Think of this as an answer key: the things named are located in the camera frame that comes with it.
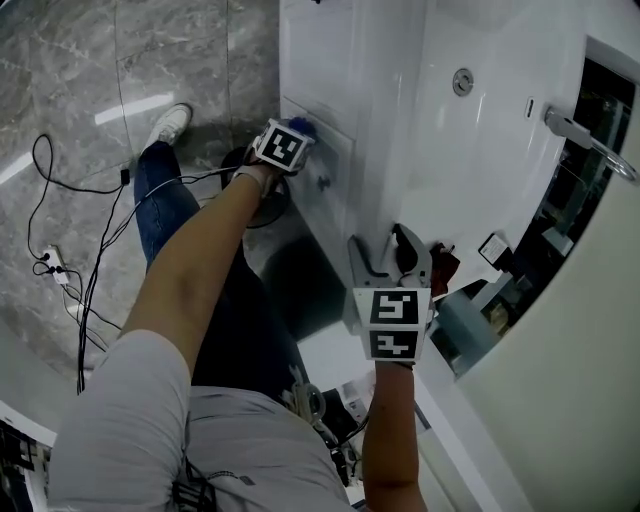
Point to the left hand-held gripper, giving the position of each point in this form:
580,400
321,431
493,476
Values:
282,147

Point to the black soap dispenser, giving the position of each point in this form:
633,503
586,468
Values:
497,252

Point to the black waste bin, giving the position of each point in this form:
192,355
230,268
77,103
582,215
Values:
270,212

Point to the person's left forearm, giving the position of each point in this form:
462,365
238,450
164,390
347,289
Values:
190,280

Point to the white bathtub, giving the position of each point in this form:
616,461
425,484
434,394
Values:
340,350

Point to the chrome faucet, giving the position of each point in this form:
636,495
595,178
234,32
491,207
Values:
575,131

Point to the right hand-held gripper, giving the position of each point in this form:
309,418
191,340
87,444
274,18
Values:
392,325

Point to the dark brown rag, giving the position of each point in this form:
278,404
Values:
445,270

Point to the white power strip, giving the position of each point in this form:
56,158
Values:
56,262

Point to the blue cloth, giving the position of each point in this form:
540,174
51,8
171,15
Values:
301,124

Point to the person's grey shirt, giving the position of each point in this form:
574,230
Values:
140,425

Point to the person's blue jeans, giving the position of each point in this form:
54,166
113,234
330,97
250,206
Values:
165,210

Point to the person's white shoe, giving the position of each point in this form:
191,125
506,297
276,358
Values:
170,122

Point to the chrome sink drain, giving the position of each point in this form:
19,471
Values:
463,81

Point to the person's right forearm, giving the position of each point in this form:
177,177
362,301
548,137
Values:
390,440

